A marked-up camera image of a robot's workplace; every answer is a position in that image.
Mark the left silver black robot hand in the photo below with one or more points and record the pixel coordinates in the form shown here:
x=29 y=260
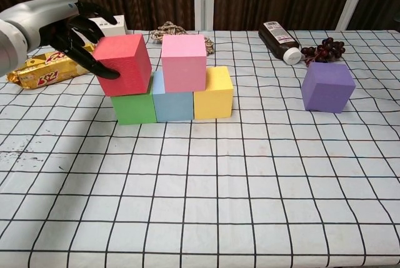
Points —
x=43 y=15

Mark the red foam cube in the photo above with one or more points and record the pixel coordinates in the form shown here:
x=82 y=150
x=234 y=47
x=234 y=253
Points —
x=128 y=62

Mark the green foam cube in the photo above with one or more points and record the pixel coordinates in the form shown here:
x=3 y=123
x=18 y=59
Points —
x=134 y=108

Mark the pink foam cube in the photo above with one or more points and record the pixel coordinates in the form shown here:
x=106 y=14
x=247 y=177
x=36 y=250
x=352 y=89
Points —
x=184 y=68

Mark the blue foam cube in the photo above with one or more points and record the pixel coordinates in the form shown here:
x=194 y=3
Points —
x=173 y=107

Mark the yellow foam cube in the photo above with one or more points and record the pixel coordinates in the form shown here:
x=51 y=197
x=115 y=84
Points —
x=214 y=102

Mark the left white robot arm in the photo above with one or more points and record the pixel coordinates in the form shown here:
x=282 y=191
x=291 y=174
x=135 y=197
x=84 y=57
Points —
x=12 y=49

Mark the purple foam cube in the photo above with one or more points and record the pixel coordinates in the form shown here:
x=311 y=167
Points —
x=328 y=90

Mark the golden snack package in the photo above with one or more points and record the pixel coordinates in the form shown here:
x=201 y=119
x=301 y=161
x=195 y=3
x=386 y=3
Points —
x=40 y=72

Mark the white cardboard box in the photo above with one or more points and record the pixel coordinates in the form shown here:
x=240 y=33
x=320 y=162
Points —
x=120 y=29

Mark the dark brown bottle white cap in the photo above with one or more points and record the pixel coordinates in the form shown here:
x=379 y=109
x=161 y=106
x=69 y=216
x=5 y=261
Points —
x=278 y=41

